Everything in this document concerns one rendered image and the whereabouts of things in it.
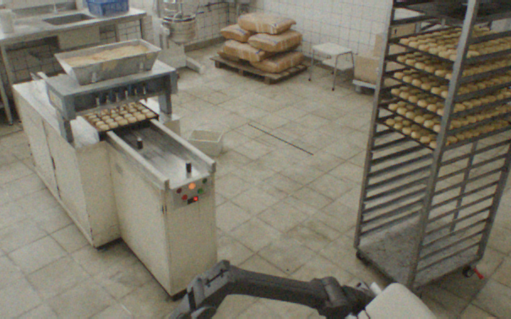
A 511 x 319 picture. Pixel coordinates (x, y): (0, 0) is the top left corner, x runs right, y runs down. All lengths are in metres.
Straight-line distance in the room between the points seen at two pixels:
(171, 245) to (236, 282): 1.54
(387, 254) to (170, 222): 1.42
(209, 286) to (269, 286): 0.15
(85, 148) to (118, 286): 0.89
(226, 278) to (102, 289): 2.08
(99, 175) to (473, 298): 2.42
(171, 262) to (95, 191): 0.73
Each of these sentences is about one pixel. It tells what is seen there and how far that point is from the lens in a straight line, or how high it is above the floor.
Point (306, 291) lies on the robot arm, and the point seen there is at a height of 1.24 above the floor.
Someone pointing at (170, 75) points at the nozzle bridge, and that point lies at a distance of 3.15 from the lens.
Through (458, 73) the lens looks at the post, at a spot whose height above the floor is 1.47.
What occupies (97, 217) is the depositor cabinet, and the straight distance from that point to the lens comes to 3.32.
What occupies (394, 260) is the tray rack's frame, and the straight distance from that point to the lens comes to 3.25.
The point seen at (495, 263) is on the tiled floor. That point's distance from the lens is 3.71.
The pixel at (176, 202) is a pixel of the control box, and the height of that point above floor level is 0.75.
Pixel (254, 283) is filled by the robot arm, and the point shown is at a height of 1.32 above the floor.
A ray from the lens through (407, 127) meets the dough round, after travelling 2.80.
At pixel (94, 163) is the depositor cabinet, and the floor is 0.71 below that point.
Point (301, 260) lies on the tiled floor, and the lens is 3.35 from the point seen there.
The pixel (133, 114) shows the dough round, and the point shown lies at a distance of 3.24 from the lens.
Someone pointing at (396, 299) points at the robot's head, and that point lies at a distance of 1.32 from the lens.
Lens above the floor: 2.22
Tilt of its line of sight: 30 degrees down
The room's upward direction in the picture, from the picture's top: straight up
